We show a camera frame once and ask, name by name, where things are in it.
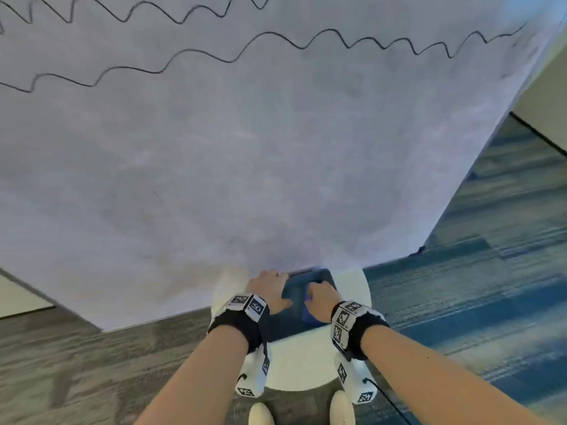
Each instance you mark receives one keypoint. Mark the person's left forearm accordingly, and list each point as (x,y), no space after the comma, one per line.
(204,376)

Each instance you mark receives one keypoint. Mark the white shoe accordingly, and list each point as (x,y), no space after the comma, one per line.
(260,415)
(342,409)

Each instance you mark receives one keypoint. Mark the person's left hand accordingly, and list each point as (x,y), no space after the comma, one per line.
(270,289)

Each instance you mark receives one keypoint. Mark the white wrist camera unit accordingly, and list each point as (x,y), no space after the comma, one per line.
(354,382)
(254,376)

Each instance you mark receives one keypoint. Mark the dark blue tray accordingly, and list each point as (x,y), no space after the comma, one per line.
(297,289)

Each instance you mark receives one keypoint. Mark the white whiteboard with wavy lines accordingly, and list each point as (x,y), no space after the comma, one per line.
(266,150)

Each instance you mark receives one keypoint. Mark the person's right forearm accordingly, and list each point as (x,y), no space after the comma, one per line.
(425,376)

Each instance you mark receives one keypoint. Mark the black wristband with marker tags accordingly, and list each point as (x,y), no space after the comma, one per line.
(354,325)
(241,320)

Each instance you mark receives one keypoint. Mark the person's right hand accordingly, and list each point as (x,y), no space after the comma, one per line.
(323,300)

